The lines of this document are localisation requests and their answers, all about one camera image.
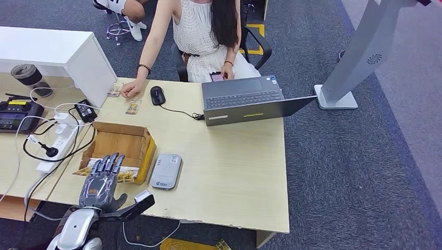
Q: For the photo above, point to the person's right hand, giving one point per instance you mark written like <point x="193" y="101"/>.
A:
<point x="133" y="88"/>

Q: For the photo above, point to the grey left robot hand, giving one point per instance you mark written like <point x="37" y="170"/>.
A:
<point x="98" y="189"/>

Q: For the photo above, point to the person's left hand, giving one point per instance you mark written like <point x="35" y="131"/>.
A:
<point x="228" y="71"/>

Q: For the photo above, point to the pink phone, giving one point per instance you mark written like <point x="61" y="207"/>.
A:
<point x="215" y="77"/>

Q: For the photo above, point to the cardboard box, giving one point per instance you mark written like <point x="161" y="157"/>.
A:
<point x="117" y="143"/>

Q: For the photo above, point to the person's right forearm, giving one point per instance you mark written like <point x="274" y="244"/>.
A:
<point x="148" y="55"/>

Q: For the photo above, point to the person's left forearm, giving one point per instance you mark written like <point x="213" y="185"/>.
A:
<point x="235" y="53"/>

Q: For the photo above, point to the person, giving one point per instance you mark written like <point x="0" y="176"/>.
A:
<point x="133" y="10"/>
<point x="197" y="31"/>

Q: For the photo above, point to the grey card reader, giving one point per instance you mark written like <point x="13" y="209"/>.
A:
<point x="165" y="171"/>

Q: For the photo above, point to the grey laptop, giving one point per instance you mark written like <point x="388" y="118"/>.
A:
<point x="241" y="93"/>

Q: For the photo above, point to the black computer mouse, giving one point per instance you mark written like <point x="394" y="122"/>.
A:
<point x="157" y="96"/>

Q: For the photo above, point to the black office chair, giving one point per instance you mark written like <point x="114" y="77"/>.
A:
<point x="259" y="41"/>

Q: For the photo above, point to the black power adapter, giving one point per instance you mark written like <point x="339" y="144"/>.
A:
<point x="85" y="111"/>

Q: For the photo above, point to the white power strip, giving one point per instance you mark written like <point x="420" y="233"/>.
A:
<point x="64" y="141"/>

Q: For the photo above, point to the black plug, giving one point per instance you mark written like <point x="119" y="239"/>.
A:
<point x="51" y="151"/>

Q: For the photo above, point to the chrome stool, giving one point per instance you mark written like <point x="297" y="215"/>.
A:
<point x="117" y="29"/>

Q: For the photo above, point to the white plug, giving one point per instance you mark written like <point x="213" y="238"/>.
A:
<point x="61" y="128"/>

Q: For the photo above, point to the white charger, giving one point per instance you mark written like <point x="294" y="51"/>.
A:
<point x="61" y="116"/>

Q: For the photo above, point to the white cabinet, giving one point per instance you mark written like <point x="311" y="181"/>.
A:
<point x="51" y="48"/>

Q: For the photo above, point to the glass cup with black lid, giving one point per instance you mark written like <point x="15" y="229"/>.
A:
<point x="29" y="77"/>

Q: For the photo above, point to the black remote controller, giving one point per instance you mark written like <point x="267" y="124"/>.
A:
<point x="17" y="115"/>

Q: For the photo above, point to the silver kiosk stand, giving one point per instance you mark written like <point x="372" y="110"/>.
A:
<point x="359" y="51"/>

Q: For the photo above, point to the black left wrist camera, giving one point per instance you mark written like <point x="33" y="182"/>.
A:
<point x="138" y="207"/>

